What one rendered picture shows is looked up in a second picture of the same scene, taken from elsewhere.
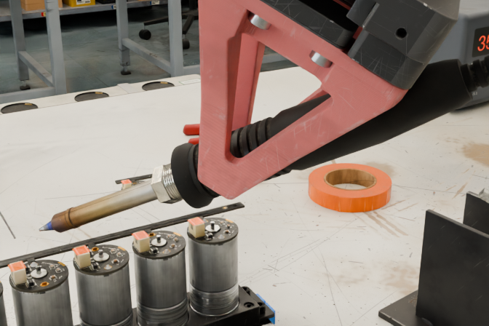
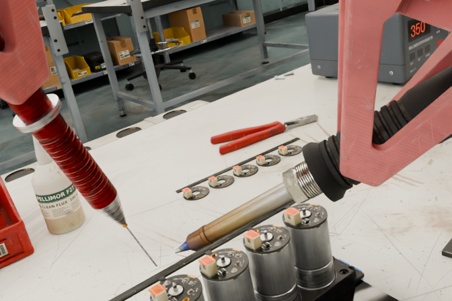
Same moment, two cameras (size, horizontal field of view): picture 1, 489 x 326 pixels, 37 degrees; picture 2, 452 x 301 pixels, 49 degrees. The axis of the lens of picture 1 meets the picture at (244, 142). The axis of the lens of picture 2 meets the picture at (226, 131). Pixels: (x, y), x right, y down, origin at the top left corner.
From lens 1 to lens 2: 0.10 m
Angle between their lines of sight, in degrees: 3
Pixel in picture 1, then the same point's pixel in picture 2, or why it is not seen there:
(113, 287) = (242, 287)
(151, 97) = (175, 123)
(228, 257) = (325, 236)
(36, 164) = not seen: hidden behind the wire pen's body
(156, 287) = (274, 277)
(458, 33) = (396, 27)
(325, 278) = (381, 232)
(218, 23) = (375, 5)
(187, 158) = (321, 156)
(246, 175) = (395, 158)
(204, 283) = (308, 263)
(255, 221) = not seen: hidden behind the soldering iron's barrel
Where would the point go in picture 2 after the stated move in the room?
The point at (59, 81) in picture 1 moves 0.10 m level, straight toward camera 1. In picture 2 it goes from (80, 130) to (82, 135)
